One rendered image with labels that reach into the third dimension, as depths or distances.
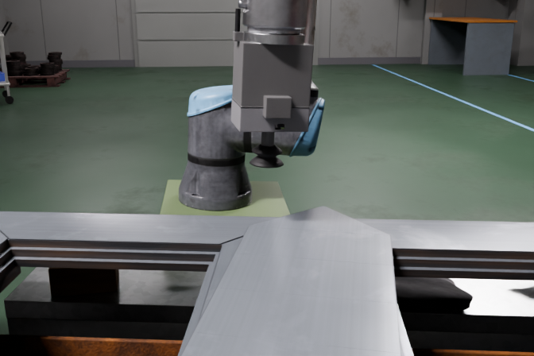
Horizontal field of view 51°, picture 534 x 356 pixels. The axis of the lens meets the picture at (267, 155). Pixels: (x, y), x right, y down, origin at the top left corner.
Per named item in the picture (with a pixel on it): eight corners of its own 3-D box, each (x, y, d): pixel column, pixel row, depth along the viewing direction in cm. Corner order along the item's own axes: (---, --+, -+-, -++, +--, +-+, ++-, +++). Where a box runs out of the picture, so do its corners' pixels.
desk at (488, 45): (467, 63, 1002) (472, 17, 980) (511, 75, 857) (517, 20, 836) (425, 63, 995) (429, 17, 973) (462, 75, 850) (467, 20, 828)
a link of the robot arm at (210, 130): (193, 143, 120) (195, 79, 117) (256, 147, 119) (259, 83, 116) (180, 157, 109) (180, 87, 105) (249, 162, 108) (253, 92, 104)
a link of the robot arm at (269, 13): (316, -6, 63) (245, -10, 61) (313, 36, 64) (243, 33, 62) (297, -6, 70) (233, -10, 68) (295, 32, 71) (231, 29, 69)
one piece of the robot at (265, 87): (244, 9, 60) (238, 158, 64) (324, 13, 62) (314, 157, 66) (229, 7, 69) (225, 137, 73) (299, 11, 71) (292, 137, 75)
